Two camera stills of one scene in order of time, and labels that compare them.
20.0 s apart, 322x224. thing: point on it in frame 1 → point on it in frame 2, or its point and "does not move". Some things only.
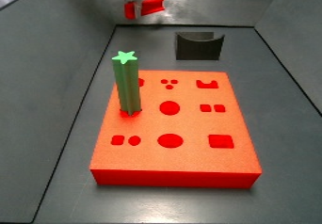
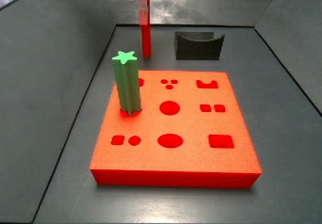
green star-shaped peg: (127, 74) does not move
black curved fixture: (198, 45) does not move
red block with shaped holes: (187, 140) does not move
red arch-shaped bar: (150, 6) → (144, 23)
